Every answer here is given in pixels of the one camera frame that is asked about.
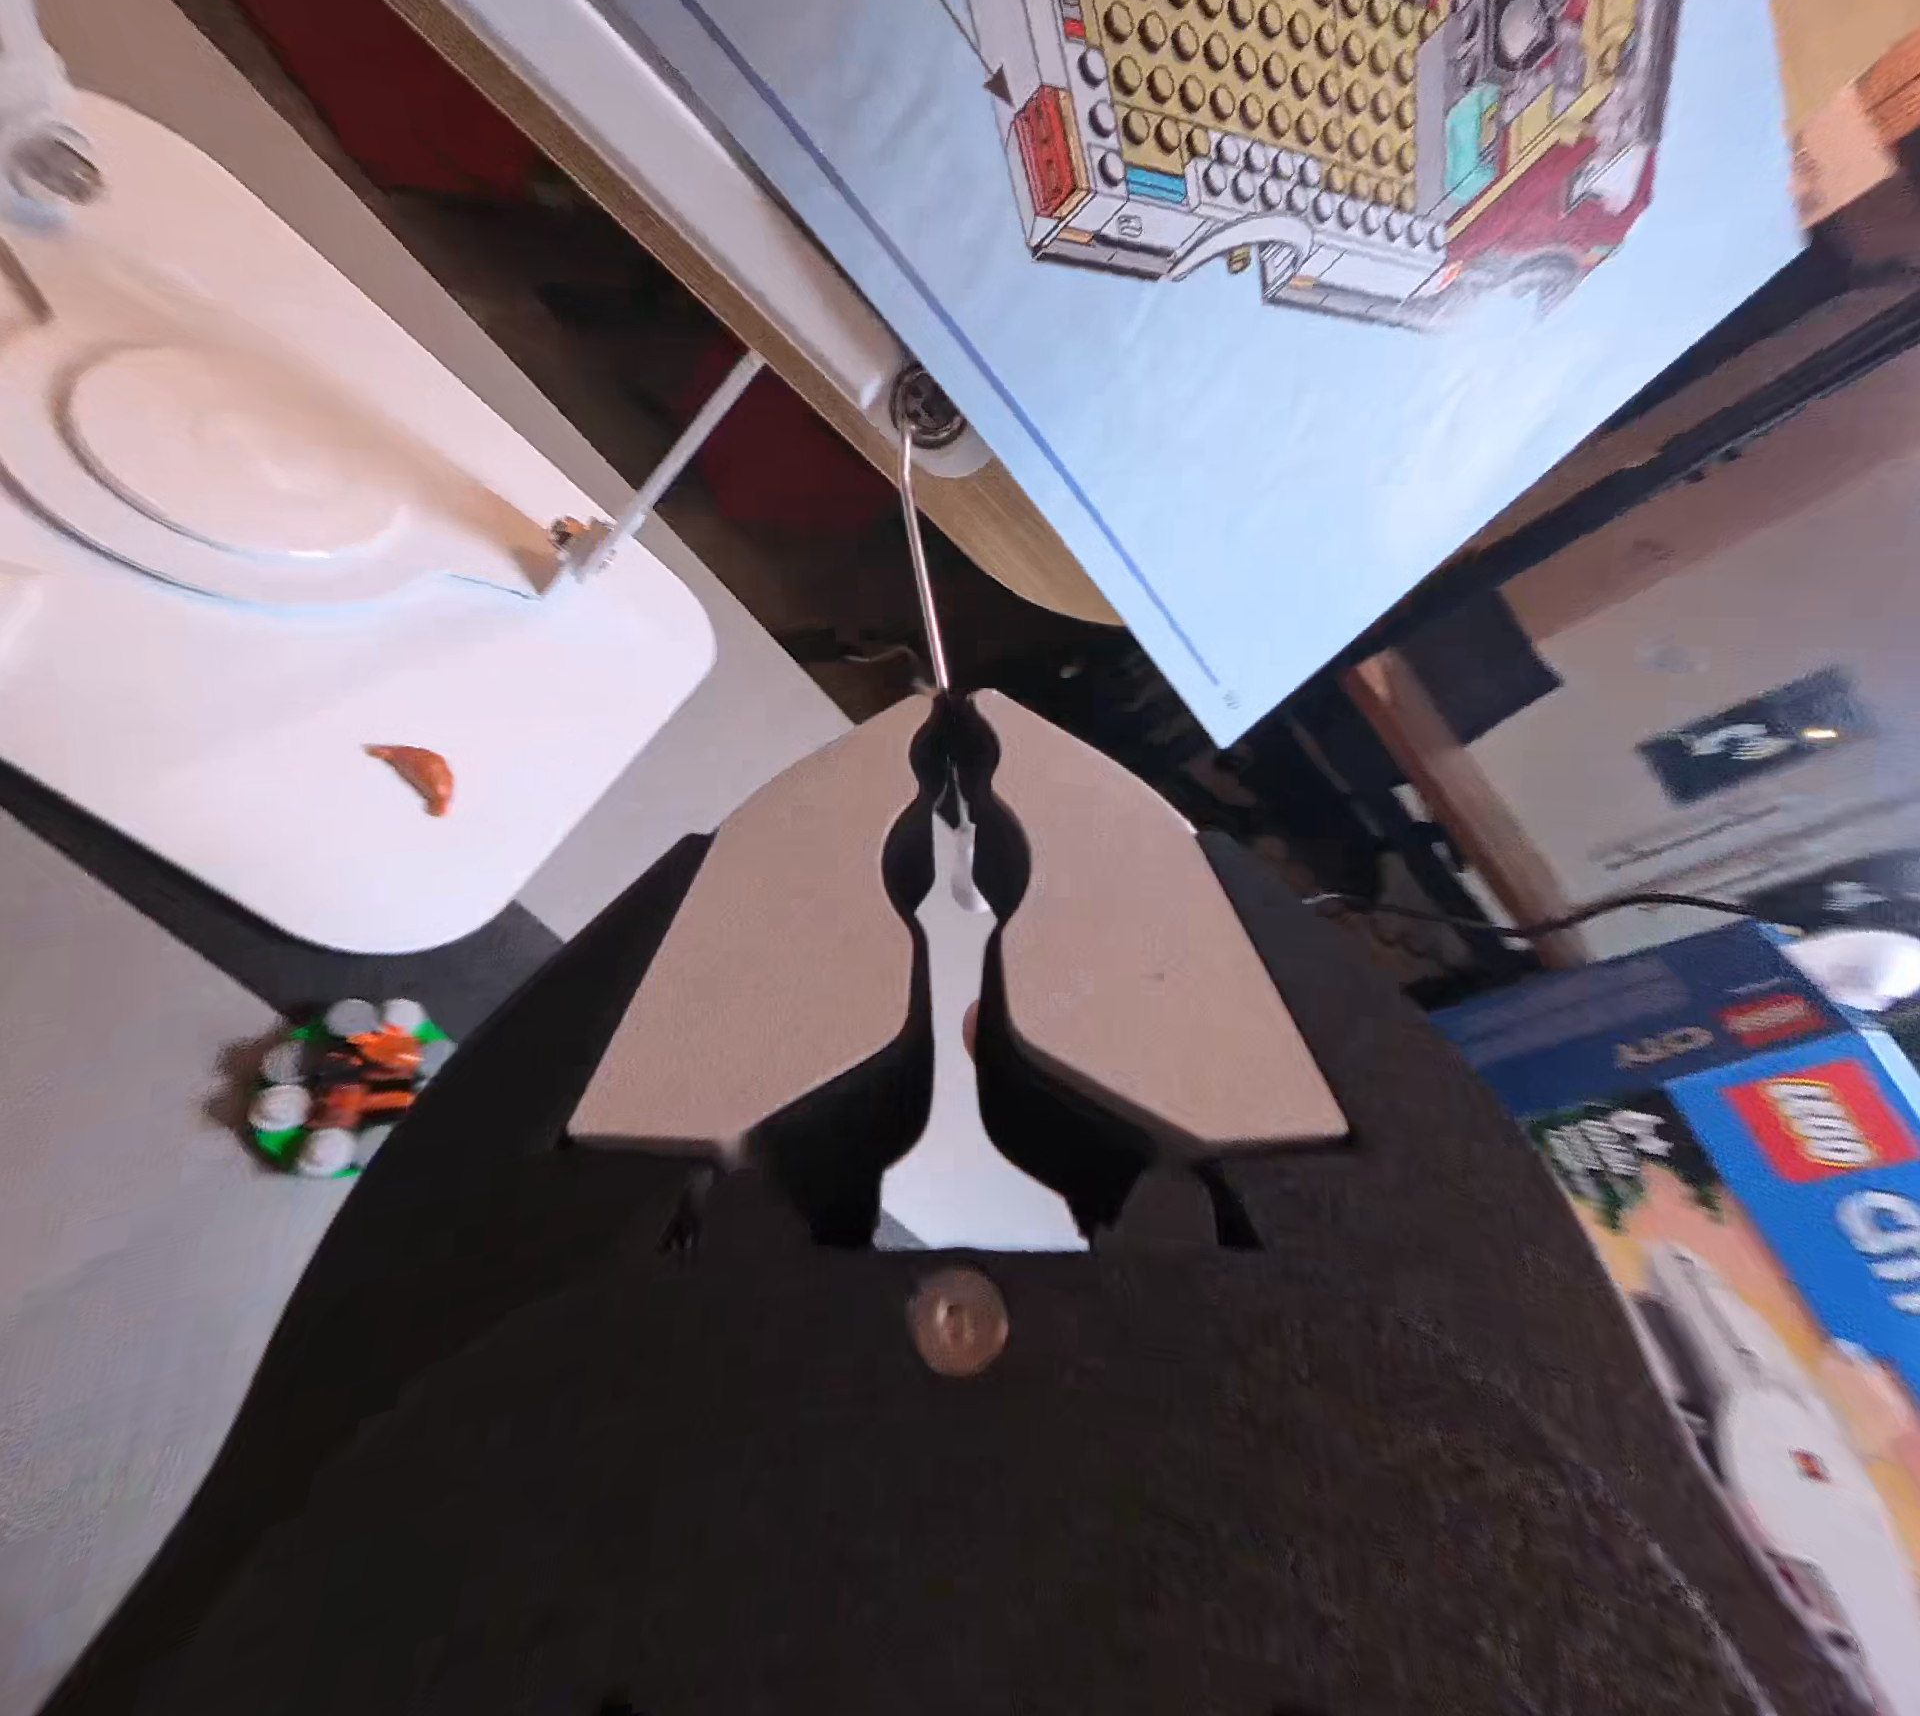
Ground blue toy set box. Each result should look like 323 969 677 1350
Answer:
1425 920 1920 1674

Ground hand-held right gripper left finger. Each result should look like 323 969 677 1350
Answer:
566 691 940 1159

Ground brown brick piece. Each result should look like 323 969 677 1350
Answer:
364 739 456 822

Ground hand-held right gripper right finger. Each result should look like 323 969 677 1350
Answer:
967 689 1352 1156

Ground dark wall sign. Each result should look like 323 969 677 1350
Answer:
1635 670 1878 805

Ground white metal rack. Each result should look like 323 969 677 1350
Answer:
0 0 996 599

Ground building instruction booklet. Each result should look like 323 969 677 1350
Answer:
434 0 1810 750

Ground grey desk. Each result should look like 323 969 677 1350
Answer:
0 0 859 1716

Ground small white object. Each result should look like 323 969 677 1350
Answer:
1793 928 1920 1014

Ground brick campfire on green base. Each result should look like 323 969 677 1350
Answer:
240 996 456 1181

